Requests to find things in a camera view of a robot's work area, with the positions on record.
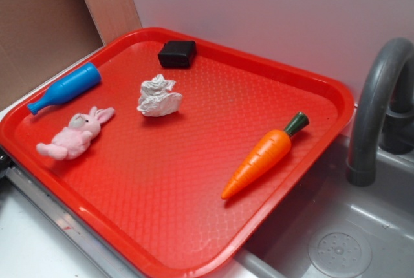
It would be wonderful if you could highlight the crumpled white paper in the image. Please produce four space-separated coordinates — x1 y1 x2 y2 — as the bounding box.
137 74 183 117

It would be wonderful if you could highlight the red plastic tray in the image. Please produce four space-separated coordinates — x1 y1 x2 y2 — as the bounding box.
1 28 354 277

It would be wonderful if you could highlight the orange toy carrot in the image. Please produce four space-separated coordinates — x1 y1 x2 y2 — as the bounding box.
221 112 309 200

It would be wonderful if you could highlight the black rectangular block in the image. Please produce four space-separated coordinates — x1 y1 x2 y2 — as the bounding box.
158 40 197 68

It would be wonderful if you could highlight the blue plastic toy bottle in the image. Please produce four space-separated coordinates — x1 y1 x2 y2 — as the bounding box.
27 63 102 115

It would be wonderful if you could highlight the pink plush bunny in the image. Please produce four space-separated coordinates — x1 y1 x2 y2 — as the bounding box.
36 106 115 160

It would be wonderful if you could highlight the grey toy sink basin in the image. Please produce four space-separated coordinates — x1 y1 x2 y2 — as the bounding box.
235 136 413 277

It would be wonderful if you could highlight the wooden board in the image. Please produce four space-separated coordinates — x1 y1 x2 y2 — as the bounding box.
85 0 142 45

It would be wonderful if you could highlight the grey toy faucet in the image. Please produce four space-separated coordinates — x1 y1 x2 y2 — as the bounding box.
347 37 413 187

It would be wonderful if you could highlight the brown cardboard panel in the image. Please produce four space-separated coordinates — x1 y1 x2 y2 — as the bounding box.
1 0 102 109

